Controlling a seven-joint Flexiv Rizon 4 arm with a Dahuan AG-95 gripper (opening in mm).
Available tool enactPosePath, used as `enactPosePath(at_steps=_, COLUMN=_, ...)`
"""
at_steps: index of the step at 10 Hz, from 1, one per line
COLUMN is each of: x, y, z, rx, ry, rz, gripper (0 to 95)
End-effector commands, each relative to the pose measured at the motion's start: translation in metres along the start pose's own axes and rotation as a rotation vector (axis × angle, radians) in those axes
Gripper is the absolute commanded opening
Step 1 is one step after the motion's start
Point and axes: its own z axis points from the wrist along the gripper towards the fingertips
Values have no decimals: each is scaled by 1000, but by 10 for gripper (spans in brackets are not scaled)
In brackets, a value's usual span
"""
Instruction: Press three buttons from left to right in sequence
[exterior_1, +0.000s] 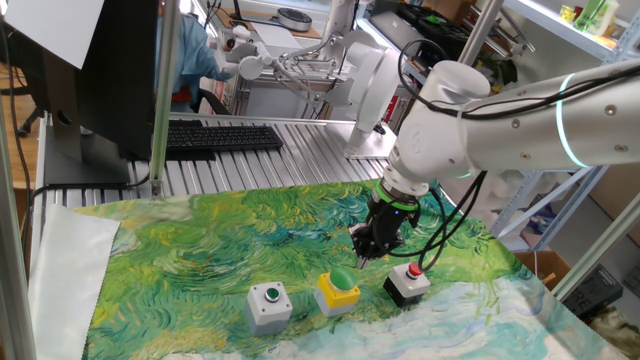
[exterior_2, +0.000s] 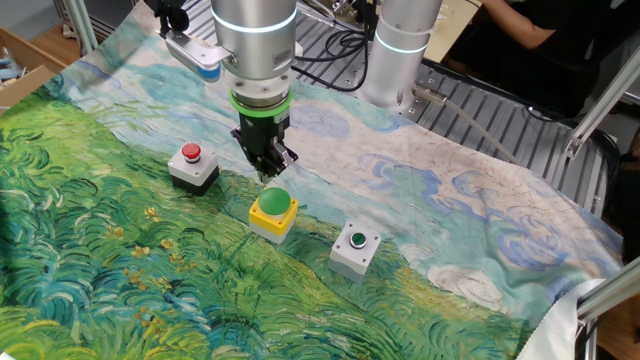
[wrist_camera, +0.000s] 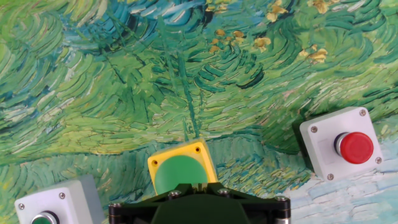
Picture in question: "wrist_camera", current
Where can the red button white black box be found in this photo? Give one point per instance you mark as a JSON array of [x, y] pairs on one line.
[[326, 146]]

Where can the painted landscape cloth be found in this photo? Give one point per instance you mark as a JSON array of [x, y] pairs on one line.
[[155, 77]]

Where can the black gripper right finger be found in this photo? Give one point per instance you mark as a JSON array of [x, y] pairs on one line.
[[267, 210]]

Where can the small green button grey box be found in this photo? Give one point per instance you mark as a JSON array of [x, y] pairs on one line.
[[71, 199]]

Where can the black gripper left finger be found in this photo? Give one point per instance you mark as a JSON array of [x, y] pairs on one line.
[[136, 210]]

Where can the green dome button yellow box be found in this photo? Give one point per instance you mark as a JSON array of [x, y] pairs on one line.
[[180, 171]]

